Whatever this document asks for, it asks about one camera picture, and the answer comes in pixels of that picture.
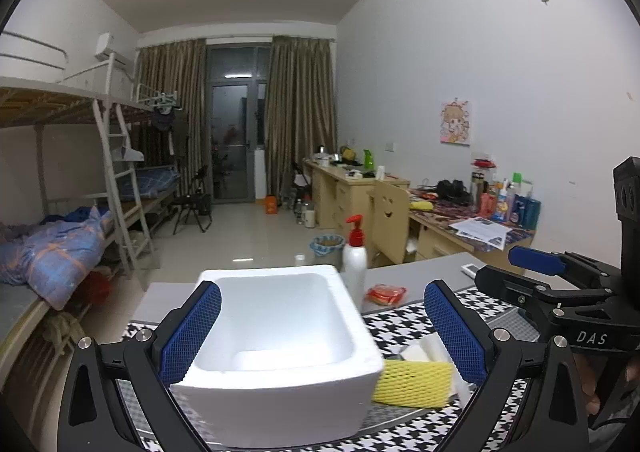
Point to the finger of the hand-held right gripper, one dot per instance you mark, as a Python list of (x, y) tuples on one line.
[(505, 282), (537, 261)]

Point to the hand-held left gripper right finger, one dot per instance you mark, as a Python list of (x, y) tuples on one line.
[(457, 332)]

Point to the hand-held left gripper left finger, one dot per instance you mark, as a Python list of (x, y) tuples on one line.
[(192, 332)]

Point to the white paper towel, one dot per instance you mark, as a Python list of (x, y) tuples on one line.
[(425, 352)]

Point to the yellow foam net sleeve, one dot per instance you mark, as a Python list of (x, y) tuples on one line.
[(410, 382)]

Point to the white foam box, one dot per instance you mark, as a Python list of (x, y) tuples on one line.
[(280, 312)]

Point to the person's right hand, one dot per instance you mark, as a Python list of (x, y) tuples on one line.
[(586, 382)]

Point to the printed paper sheets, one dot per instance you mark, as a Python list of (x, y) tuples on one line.
[(482, 229)]

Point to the black white houndstooth mat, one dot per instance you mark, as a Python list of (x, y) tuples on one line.
[(395, 327)]

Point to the row of toiletry bottles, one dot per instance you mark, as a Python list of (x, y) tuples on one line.
[(505, 202)]

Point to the red snack packet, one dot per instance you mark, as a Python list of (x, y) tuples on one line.
[(387, 294)]

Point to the light wooden desk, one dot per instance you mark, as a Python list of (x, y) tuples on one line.
[(332, 192), (435, 242)]

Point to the black bag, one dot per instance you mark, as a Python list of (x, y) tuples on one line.
[(452, 191)]

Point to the red cloth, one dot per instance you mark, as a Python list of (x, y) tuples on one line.
[(95, 288)]

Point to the yellow pouch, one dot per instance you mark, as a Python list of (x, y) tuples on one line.
[(421, 206)]

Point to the white pump bottle red cap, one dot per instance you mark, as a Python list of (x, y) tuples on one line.
[(354, 267)]

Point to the black folding chair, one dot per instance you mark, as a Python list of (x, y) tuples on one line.
[(192, 204)]

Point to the small white cup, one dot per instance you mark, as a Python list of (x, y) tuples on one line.
[(300, 260)]

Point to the wooden chair smiley cutout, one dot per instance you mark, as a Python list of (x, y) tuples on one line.
[(387, 217)]

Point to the orange bag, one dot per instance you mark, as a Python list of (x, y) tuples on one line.
[(270, 205)]

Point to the blue checked bedding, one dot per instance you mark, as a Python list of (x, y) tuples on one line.
[(152, 182)]

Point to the white bunk bed ladder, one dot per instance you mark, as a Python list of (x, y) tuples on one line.
[(125, 192)]

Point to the blue trash bin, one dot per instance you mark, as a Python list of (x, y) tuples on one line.
[(325, 247)]

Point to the blue plaid quilt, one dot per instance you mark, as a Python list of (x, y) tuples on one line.
[(55, 252)]

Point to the white jug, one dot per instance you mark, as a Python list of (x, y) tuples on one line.
[(308, 218)]

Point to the white cabinet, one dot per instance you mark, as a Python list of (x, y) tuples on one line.
[(260, 174)]

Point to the green bottle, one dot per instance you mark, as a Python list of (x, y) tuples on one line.
[(369, 160)]

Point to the dark hanging clothes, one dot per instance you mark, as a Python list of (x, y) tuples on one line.
[(172, 131)]

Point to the glass balcony door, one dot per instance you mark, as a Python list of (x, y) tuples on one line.
[(230, 131)]

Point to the white pot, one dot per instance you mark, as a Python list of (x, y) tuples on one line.
[(323, 160)]

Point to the brown curtain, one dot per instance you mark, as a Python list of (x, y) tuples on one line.
[(300, 101), (170, 76)]

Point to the white metal bunk bed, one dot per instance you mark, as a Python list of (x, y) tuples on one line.
[(45, 96)]

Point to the white air conditioner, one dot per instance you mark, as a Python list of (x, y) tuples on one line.
[(112, 49)]

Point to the pink cartoon wall poster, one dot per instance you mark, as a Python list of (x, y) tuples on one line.
[(456, 122)]

